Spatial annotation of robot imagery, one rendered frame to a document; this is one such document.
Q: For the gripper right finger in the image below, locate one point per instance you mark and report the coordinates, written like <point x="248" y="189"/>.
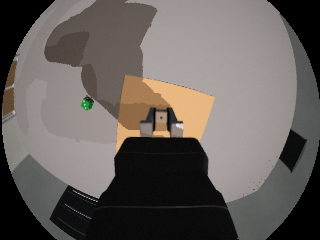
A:
<point x="175" y="128"/>

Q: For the green die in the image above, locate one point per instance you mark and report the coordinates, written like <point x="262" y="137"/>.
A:
<point x="87" y="103"/>

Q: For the white die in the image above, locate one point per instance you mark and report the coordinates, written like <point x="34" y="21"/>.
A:
<point x="161" y="116"/>

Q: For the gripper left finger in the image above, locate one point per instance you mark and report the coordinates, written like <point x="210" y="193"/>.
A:
<point x="148" y="126"/>

